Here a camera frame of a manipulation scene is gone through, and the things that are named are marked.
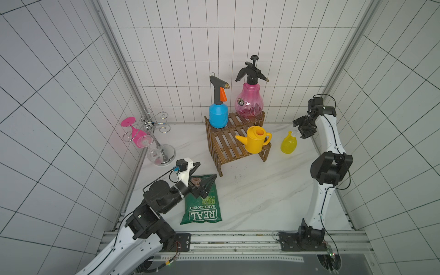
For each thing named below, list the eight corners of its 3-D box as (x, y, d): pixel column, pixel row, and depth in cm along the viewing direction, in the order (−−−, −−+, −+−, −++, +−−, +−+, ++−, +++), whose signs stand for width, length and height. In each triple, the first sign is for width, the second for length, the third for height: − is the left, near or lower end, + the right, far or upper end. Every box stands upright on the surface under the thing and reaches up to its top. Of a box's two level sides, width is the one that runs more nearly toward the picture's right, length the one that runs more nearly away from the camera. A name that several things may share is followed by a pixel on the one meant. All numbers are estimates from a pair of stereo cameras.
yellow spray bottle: (288, 156, 104) (296, 143, 93) (278, 148, 108) (284, 134, 97) (293, 152, 106) (301, 138, 95) (283, 144, 110) (289, 130, 99)
